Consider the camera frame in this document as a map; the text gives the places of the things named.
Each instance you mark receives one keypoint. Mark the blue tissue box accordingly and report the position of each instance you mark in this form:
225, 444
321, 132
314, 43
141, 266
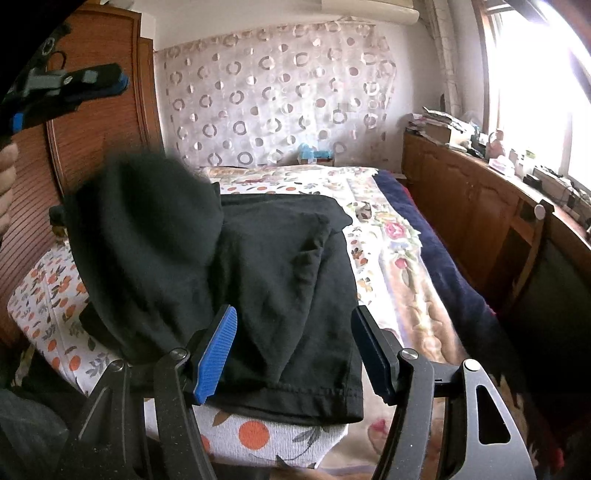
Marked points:
309, 155

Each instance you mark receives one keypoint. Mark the wooden chair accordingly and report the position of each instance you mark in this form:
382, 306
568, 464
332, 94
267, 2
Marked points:
555, 281

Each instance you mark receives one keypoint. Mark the black printed t-shirt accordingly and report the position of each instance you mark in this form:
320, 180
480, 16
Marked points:
160, 250

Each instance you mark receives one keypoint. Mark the stack of papers and books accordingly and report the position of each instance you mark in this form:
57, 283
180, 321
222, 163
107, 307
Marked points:
441, 128

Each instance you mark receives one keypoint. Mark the floral bedspread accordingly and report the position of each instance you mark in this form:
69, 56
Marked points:
248, 301

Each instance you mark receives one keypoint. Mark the wooden sideboard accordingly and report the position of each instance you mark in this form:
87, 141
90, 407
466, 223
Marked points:
483, 218

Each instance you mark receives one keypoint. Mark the white circle-patterned curtain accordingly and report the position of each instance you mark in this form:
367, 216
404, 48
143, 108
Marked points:
254, 98

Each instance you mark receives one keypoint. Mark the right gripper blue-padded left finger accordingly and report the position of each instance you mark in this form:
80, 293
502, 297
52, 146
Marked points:
108, 440

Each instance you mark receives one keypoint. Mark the pink figurine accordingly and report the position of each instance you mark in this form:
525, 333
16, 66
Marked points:
495, 147

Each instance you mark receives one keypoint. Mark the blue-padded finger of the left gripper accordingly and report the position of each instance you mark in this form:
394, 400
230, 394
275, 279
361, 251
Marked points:
104, 85

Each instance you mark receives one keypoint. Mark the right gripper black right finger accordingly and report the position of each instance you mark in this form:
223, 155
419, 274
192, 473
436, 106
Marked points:
480, 438

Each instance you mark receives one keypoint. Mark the person's left hand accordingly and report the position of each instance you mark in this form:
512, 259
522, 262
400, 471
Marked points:
8, 157

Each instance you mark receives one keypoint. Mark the navy blue blanket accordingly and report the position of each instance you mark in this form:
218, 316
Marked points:
473, 319

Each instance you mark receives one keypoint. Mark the bright window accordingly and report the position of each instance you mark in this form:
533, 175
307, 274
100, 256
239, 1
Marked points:
540, 70

